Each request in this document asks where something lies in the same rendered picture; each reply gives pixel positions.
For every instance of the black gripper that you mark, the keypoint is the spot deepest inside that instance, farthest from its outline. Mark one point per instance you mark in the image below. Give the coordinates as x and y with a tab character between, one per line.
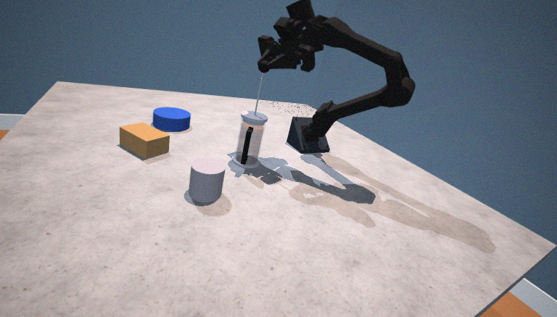
286	56

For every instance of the tan rectangular block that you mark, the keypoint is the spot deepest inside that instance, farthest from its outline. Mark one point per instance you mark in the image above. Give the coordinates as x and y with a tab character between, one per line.
144	140

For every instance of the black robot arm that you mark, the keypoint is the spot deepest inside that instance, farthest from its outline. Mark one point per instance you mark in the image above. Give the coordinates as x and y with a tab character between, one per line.
335	33

